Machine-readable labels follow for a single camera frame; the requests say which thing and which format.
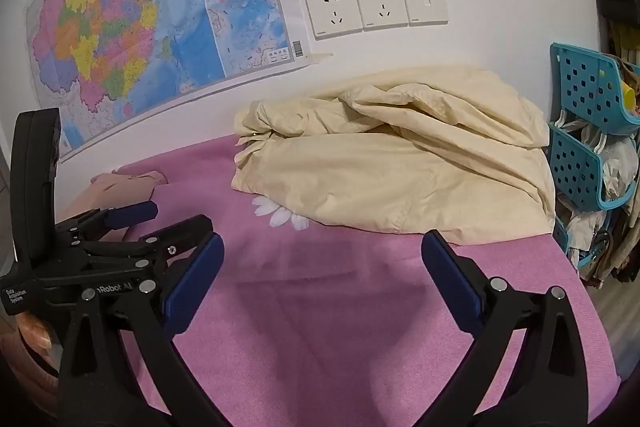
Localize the white wall socket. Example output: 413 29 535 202
354 0 411 30
305 0 364 40

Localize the cream trench coat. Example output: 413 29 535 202
231 64 557 236

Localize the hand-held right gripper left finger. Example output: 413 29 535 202
57 232 226 427

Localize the colourful wall map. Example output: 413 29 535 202
25 0 334 162

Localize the pile of bags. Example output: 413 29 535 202
564 201 640 289

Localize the person's left hand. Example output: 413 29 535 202
15 313 61 353

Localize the blue plastic storage rack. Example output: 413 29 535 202
548 42 640 269

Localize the folded peach garment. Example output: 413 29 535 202
64 171 169 235

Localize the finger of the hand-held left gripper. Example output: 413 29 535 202
75 214 215 278
54 201 160 241

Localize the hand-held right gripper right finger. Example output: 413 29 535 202
421 230 594 427

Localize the white plastic bag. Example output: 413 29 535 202
580 122 640 204

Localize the pink bed blanket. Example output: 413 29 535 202
57 134 622 427

